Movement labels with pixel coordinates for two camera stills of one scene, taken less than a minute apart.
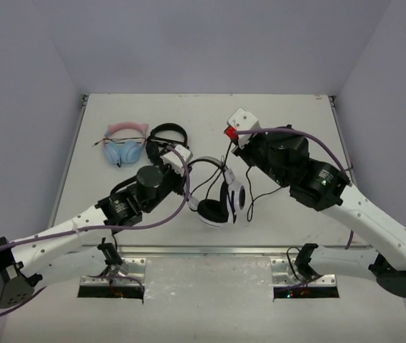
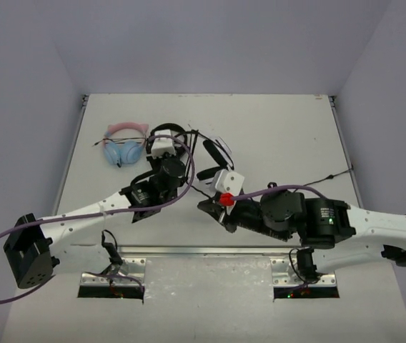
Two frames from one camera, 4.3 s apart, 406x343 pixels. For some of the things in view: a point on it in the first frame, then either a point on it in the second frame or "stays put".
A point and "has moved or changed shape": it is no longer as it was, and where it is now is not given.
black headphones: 155,146 stays put
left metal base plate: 131,272 stays put
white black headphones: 222,211 has moved or changed shape
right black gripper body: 254,153 → 245,213
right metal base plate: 284,272 stays put
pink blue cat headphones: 123,141 stays put
